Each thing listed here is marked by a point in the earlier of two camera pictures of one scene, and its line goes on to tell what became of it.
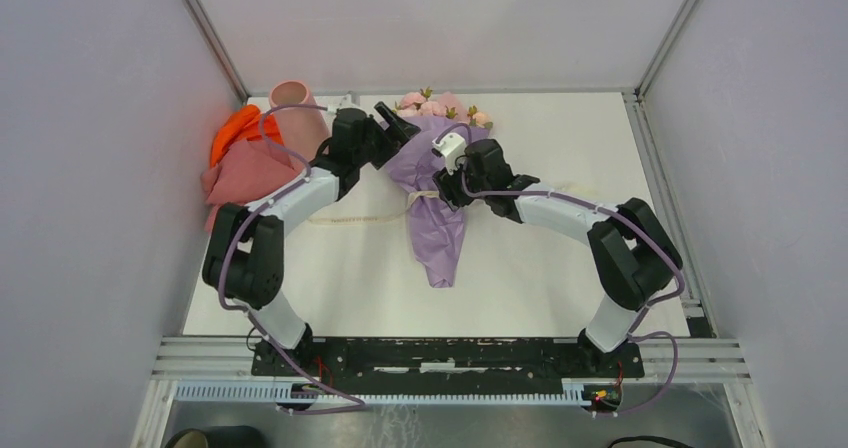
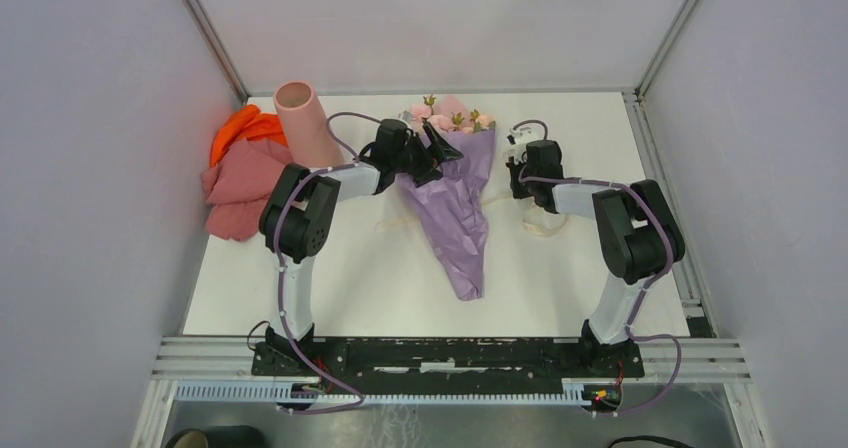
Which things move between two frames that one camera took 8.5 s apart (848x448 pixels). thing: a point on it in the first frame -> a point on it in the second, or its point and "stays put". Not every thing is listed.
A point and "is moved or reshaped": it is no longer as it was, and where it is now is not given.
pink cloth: [247, 171] stays put
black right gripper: [446, 183] -> [513, 170]
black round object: [235, 436] stays put
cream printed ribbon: [377, 218] -> [415, 219]
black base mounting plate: [447, 360] stays put
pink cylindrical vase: [301, 130] stays put
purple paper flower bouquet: [415, 163] is moved or reshaped
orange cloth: [247, 123] stays put
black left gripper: [394, 137] -> [431, 158]
